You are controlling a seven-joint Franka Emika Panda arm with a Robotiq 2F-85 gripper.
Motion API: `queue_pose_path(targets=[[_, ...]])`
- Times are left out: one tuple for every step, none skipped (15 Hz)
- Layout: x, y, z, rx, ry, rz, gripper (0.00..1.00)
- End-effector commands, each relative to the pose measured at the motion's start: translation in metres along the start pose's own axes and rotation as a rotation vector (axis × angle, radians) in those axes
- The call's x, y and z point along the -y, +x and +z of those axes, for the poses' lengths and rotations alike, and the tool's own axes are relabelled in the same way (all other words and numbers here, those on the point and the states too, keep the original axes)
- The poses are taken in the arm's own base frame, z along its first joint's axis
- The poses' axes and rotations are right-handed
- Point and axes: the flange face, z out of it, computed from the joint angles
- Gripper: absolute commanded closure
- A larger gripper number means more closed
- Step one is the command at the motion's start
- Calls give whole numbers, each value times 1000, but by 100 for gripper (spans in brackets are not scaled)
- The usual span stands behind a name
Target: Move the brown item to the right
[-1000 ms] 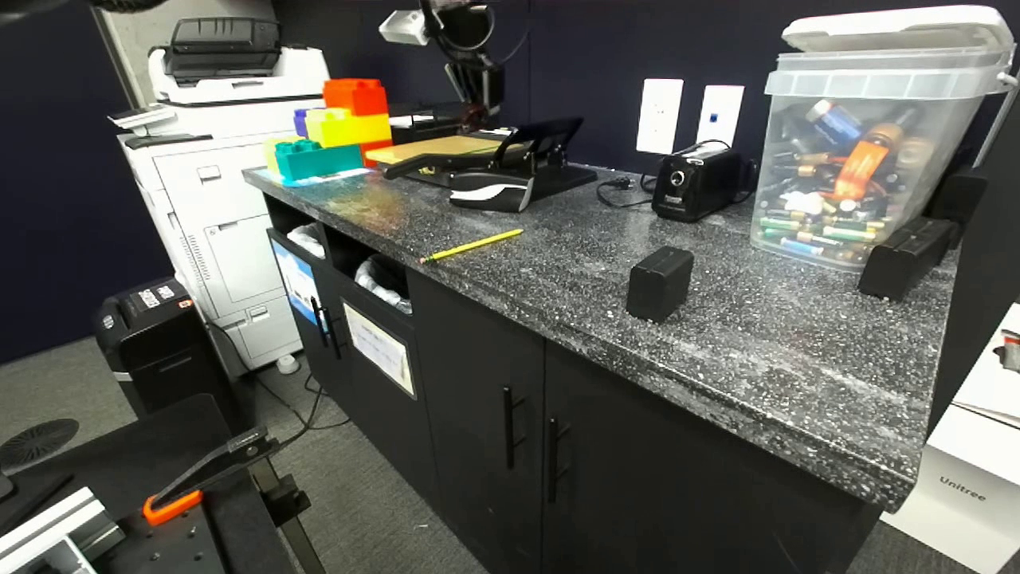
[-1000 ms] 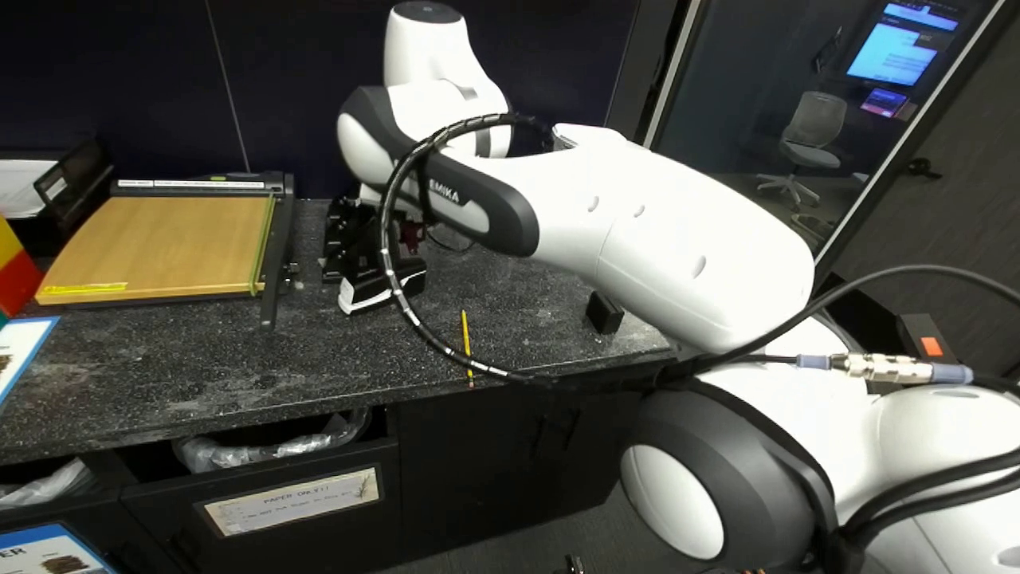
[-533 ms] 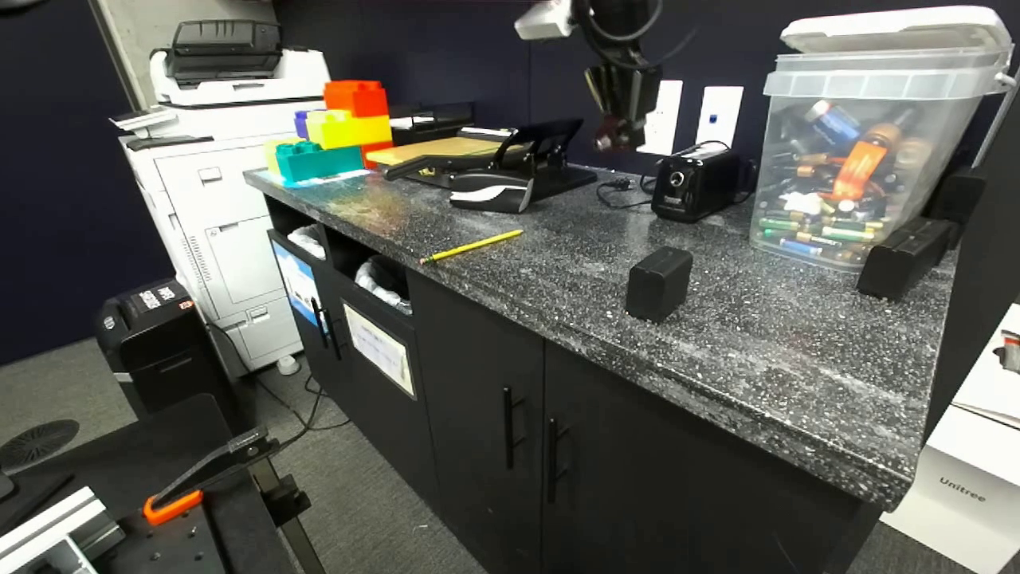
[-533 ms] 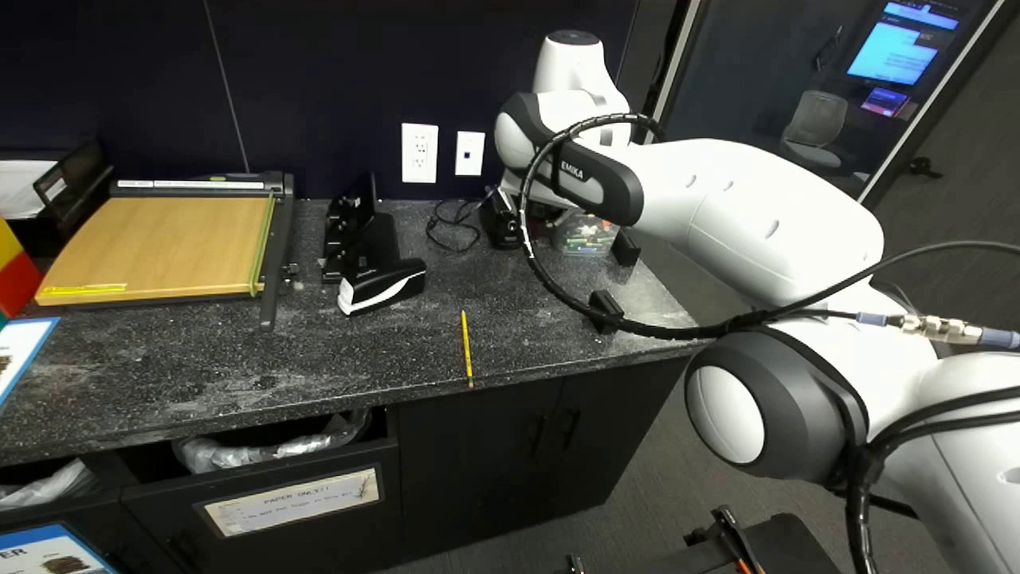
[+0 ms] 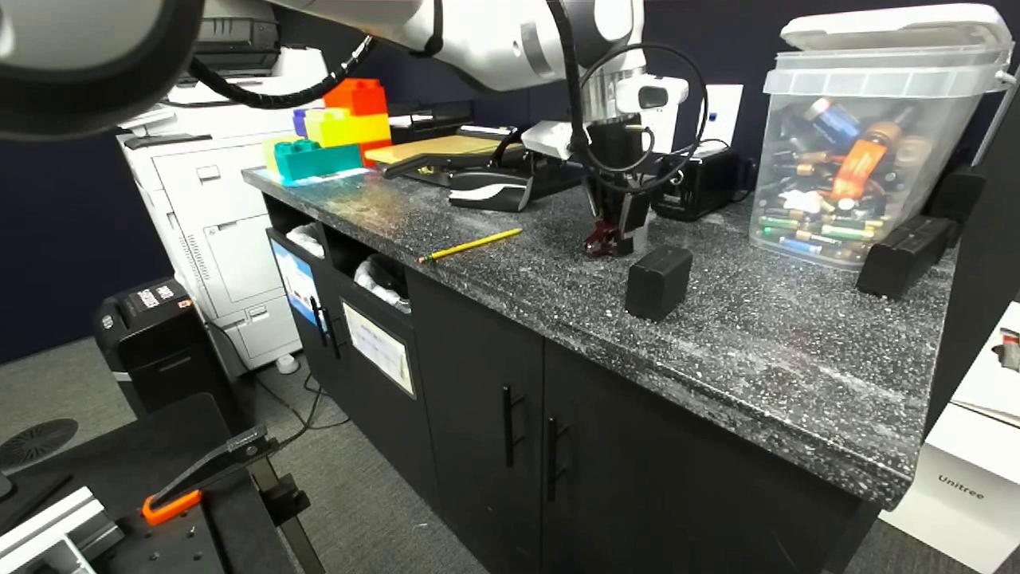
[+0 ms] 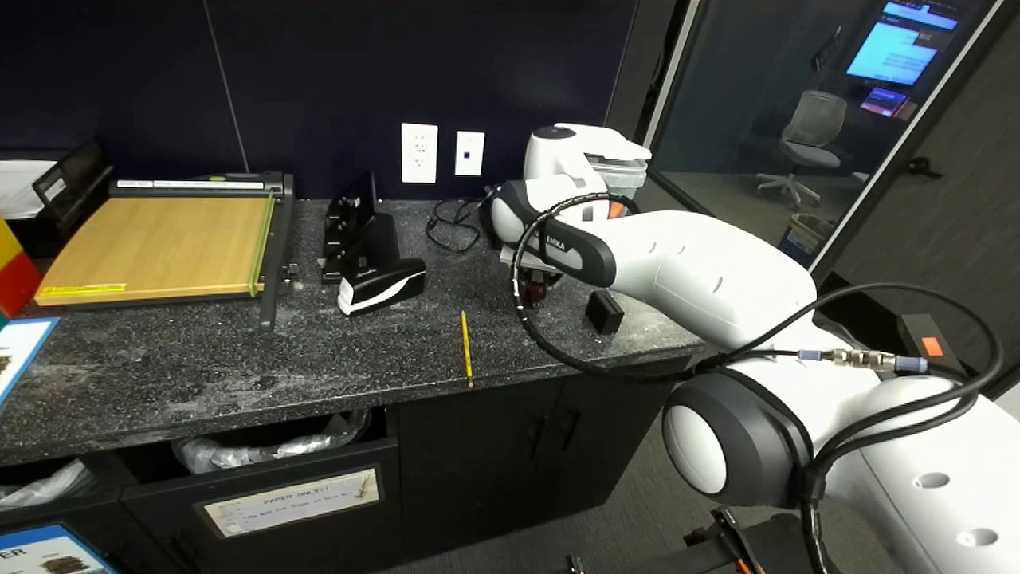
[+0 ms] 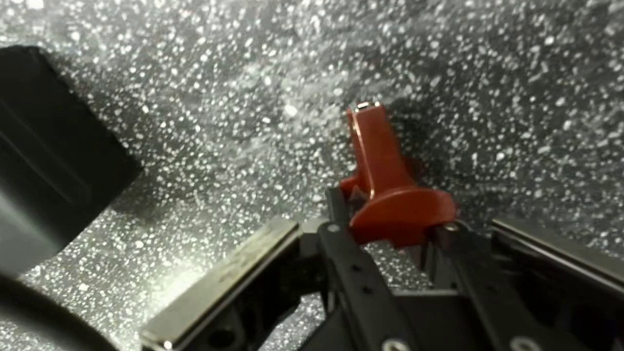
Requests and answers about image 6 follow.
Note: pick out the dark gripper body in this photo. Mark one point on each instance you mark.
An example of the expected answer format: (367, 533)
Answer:
(541, 281)

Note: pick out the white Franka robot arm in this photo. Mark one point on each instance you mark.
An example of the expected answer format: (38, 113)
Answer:
(722, 275)

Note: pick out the yellow pencil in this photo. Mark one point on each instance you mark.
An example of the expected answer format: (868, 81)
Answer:
(467, 348)

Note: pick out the black counter cabinet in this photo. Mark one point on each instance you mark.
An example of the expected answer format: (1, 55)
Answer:
(497, 448)

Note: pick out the blue bin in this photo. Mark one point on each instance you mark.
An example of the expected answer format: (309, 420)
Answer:
(798, 242)

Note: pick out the white office chair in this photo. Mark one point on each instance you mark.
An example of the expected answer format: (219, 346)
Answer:
(814, 131)

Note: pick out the white drawer label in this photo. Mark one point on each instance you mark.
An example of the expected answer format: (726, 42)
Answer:
(287, 501)

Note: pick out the clear trash bag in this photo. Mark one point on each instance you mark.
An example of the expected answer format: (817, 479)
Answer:
(42, 485)
(245, 452)

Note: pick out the wooden paper cutter board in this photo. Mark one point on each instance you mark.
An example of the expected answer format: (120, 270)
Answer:
(162, 244)

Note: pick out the small purple screen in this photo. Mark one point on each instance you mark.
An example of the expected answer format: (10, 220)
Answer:
(883, 104)

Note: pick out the black box with orange label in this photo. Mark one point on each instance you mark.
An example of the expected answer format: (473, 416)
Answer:
(931, 343)

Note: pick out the bright blue monitor screen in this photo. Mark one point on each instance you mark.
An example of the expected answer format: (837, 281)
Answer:
(901, 50)

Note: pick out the black paper tray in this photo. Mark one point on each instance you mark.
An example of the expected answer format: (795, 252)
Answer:
(72, 182)

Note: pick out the red and yellow object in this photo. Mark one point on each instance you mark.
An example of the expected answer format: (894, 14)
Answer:
(15, 273)

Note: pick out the blue bordered paper sheet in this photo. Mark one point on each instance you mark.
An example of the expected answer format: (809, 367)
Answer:
(16, 353)

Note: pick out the white paper stack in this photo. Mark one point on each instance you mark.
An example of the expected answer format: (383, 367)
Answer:
(21, 188)

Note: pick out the white wall data plate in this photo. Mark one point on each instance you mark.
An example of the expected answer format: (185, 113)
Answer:
(470, 154)

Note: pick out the white wall power outlet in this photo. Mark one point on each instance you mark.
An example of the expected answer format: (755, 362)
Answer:
(419, 150)

